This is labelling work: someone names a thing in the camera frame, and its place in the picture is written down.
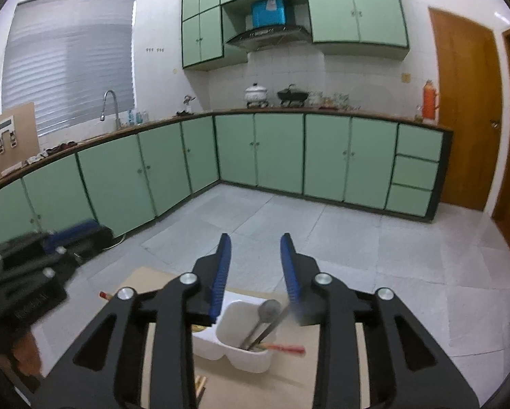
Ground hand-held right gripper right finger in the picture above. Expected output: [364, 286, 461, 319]
[280, 232, 481, 409]

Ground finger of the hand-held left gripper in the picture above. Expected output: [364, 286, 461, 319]
[0, 226, 114, 286]
[0, 220, 100, 260]

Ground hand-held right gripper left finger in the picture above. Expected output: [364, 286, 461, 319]
[32, 233, 232, 409]

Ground metal spoon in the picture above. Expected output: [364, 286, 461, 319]
[240, 299, 282, 350]

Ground white two-compartment utensil holder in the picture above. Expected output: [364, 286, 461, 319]
[192, 292, 290, 373]

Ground person's left hand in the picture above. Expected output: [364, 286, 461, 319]
[12, 332, 43, 378]

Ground dark cloth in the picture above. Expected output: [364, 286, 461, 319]
[27, 140, 79, 163]

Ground dark kitchen countertop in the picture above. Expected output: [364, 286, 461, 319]
[0, 108, 454, 201]

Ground cardboard box with scale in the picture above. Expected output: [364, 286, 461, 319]
[0, 102, 40, 182]

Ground green base cabinets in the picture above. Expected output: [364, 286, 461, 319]
[0, 111, 454, 256]

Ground white device on board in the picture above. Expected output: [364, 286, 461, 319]
[0, 117, 18, 154]

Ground metal kitchen faucet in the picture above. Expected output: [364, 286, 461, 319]
[101, 89, 121, 131]

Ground grey window blind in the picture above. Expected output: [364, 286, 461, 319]
[1, 0, 137, 137]

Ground gas stove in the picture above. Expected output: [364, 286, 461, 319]
[245, 100, 309, 109]

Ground black wok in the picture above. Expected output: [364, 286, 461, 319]
[277, 85, 310, 102]

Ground white lidded pot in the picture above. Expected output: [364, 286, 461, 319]
[244, 83, 268, 103]

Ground orange thermos flask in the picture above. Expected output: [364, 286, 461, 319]
[421, 79, 440, 121]

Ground black range hood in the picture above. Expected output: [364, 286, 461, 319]
[224, 25, 311, 51]

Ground blue box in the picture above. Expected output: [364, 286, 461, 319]
[251, 0, 290, 28]

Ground green wall cabinets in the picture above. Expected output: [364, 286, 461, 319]
[181, 0, 410, 72]

